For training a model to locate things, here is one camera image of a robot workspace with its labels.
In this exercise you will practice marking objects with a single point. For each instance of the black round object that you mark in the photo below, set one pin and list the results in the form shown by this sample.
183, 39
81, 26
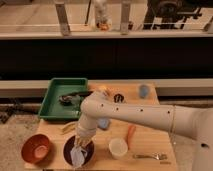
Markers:
118, 98

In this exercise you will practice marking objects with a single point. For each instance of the white towel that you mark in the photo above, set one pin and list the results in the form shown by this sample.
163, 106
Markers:
78, 156

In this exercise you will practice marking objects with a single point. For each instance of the blue sponge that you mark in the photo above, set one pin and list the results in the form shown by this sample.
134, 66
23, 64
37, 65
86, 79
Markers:
103, 123

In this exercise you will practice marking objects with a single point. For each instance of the orange bowl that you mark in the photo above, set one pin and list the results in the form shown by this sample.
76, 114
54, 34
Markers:
36, 148

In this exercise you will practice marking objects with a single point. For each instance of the white cup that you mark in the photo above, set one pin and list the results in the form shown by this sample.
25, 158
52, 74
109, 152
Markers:
118, 148

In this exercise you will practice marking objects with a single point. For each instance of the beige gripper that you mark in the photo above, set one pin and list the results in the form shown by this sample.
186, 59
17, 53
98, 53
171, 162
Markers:
83, 137

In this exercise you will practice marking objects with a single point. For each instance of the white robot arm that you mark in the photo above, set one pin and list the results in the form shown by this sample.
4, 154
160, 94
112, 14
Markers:
194, 123

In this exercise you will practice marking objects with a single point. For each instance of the orange fruit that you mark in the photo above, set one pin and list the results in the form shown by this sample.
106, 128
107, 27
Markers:
104, 90

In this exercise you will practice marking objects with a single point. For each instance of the green plastic tray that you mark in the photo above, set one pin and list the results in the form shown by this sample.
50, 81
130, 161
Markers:
58, 104

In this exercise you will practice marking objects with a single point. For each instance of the blue cup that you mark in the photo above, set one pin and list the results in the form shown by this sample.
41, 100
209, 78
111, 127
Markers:
143, 91

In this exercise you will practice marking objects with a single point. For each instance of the black handled kitchen utensil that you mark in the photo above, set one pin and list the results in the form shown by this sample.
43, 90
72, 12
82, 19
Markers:
70, 98

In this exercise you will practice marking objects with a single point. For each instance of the orange carrot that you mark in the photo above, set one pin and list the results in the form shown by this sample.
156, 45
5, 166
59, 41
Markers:
130, 133

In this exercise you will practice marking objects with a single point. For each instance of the purple bowl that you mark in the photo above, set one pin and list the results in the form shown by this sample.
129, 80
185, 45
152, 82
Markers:
70, 144

